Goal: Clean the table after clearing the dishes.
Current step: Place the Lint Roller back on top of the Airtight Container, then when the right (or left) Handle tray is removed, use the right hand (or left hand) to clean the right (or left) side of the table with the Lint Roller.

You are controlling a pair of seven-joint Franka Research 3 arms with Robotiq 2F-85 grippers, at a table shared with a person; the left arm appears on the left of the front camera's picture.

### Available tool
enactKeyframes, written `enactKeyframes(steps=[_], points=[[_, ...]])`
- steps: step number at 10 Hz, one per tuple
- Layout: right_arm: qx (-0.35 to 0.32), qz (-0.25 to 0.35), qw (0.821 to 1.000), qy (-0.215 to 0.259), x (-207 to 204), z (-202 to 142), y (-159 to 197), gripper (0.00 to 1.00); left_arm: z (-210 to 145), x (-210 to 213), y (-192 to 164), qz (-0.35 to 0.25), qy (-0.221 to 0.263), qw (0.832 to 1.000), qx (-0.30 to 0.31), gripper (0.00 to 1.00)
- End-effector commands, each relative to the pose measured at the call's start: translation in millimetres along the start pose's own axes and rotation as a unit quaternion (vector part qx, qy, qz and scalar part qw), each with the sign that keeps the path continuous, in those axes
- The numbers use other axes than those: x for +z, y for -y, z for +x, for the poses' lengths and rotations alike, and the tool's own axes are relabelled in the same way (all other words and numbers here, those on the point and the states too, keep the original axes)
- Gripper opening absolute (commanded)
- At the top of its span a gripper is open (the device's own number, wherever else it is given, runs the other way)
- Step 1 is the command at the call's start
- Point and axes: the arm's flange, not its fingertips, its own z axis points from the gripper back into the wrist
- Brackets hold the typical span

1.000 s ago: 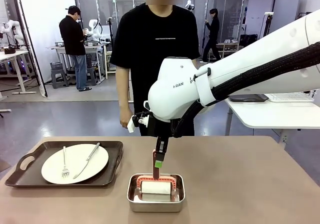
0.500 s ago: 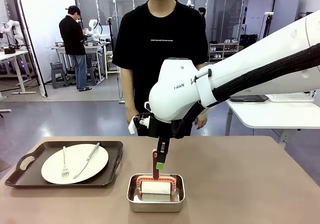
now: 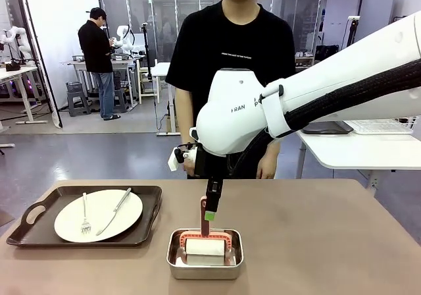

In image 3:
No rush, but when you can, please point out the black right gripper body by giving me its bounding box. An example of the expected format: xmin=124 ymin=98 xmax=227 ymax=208
xmin=193 ymin=146 xmax=228 ymax=180

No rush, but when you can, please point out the lint roller with peach frame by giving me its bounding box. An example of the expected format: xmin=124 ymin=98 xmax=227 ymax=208
xmin=179 ymin=194 xmax=235 ymax=265

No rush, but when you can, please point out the person's left forearm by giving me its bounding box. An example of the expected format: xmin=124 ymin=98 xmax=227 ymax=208
xmin=262 ymin=136 xmax=281 ymax=161

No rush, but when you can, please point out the person's right forearm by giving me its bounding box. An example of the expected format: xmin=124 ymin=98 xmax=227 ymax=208
xmin=176 ymin=117 xmax=197 ymax=161

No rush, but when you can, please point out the person's left hand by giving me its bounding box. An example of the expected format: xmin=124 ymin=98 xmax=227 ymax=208
xmin=256 ymin=158 xmax=276 ymax=180

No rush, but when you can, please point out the cardboard box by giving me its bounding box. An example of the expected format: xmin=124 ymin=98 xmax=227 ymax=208
xmin=166 ymin=115 xmax=180 ymax=134

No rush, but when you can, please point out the dark brown serving tray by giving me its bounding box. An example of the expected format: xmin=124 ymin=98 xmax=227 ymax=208
xmin=5 ymin=185 xmax=163 ymax=248

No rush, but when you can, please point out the rectangular metal tin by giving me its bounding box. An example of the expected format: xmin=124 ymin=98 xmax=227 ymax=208
xmin=166 ymin=228 xmax=245 ymax=281

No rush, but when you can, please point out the silver table knife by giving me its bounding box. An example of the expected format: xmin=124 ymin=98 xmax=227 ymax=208
xmin=95 ymin=187 xmax=132 ymax=236

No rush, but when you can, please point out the white standing desk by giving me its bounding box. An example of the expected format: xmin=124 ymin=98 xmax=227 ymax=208
xmin=151 ymin=61 xmax=180 ymax=136

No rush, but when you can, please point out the white round plate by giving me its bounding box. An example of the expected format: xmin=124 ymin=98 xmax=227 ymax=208
xmin=53 ymin=189 xmax=144 ymax=243

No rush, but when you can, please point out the black tripod pole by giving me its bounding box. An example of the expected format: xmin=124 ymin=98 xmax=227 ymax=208
xmin=141 ymin=21 xmax=154 ymax=82

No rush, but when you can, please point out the person in black t-shirt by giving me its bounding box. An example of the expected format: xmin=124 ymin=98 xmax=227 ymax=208
xmin=165 ymin=0 xmax=296 ymax=180

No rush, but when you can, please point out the dark grey tray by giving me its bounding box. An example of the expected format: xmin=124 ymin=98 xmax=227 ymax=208
xmin=301 ymin=120 xmax=355 ymax=136

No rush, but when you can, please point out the silver fork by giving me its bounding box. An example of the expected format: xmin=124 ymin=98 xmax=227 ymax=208
xmin=80 ymin=192 xmax=93 ymax=235

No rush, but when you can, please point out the grey plastic stool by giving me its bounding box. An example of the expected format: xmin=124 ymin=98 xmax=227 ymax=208
xmin=67 ymin=90 xmax=91 ymax=117

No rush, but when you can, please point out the white side table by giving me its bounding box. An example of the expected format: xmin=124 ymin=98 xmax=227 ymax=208
xmin=295 ymin=120 xmax=421 ymax=197

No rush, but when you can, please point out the man in black shirt, jeans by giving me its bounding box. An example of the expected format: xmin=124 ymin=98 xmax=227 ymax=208
xmin=78 ymin=7 xmax=122 ymax=121

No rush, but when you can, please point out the black bag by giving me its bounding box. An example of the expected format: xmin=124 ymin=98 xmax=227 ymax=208
xmin=314 ymin=44 xmax=340 ymax=67

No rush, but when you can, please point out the grey lab workbench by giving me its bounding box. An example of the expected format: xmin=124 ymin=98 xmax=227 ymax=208
xmin=61 ymin=55 xmax=145 ymax=105

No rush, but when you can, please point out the white backdrop panel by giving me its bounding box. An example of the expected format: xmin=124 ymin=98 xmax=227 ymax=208
xmin=16 ymin=0 xmax=101 ymax=130

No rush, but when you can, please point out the white lab table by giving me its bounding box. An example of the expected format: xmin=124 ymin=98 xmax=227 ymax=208
xmin=0 ymin=66 xmax=49 ymax=124

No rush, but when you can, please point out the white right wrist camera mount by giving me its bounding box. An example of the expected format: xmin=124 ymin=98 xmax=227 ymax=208
xmin=167 ymin=145 xmax=198 ymax=172

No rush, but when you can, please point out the white cable clamp strap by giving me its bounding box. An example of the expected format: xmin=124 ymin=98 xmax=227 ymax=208
xmin=259 ymin=84 xmax=297 ymax=140

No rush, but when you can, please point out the thick black cable conduit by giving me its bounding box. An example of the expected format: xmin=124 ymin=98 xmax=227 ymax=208
xmin=226 ymin=59 xmax=421 ymax=178

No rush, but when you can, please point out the white wire dish rack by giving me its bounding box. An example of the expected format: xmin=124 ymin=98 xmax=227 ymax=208
xmin=343 ymin=119 xmax=420 ymax=135

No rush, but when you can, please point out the tripod with white camera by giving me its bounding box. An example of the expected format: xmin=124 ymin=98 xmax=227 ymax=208
xmin=341 ymin=14 xmax=362 ymax=51

